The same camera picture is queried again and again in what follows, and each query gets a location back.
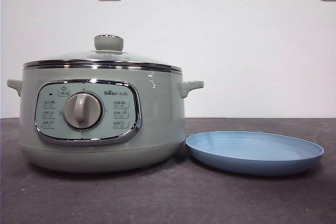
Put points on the glass lid with green knob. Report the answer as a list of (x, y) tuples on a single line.
[(108, 42)]

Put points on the pale green electric steamer pot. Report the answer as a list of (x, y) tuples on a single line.
[(157, 119)]

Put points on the blue plate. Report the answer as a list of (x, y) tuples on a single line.
[(252, 155)]

